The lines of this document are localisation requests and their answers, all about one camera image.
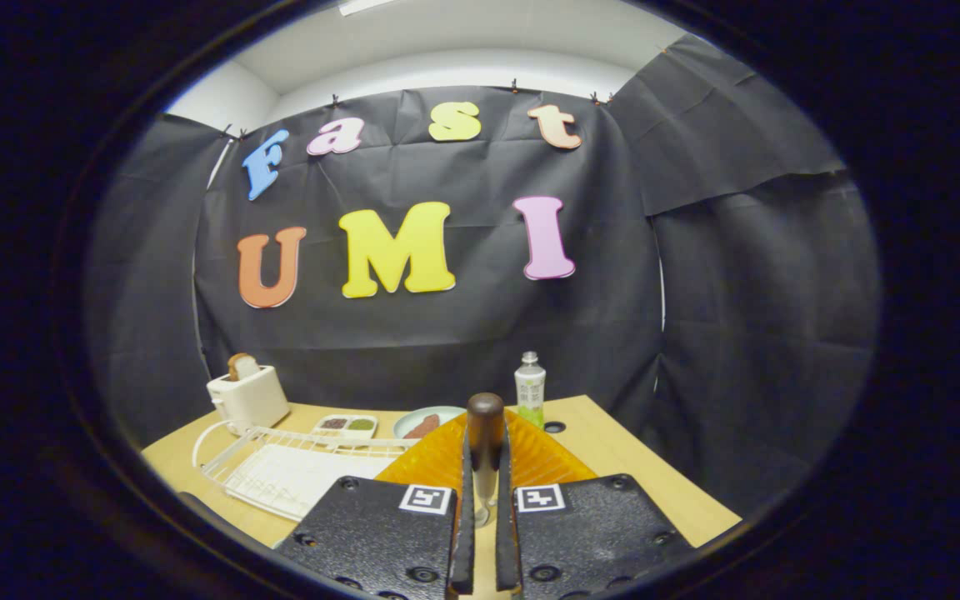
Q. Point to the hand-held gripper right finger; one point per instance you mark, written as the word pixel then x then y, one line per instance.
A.
pixel 588 533

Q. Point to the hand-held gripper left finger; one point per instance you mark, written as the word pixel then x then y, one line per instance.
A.
pixel 380 533

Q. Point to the small plate with meat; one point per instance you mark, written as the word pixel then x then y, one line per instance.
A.
pixel 447 415

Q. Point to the white compartment tray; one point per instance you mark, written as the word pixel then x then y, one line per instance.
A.
pixel 345 433

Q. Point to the green beans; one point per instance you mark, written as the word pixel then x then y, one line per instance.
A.
pixel 362 424

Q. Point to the large brown meat piece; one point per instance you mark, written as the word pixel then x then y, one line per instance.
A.
pixel 423 427

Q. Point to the dark red beans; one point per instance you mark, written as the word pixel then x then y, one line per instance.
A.
pixel 333 423

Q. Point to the green drink bottle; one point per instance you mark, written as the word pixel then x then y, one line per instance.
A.
pixel 530 392

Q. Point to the white toaster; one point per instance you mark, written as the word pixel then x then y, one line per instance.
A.
pixel 251 402

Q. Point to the black backdrop cloth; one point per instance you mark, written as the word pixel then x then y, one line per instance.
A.
pixel 447 333

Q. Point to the bread slice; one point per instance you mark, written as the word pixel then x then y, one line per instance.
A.
pixel 243 367

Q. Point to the ceiling light panel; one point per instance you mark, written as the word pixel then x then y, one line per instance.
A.
pixel 363 5

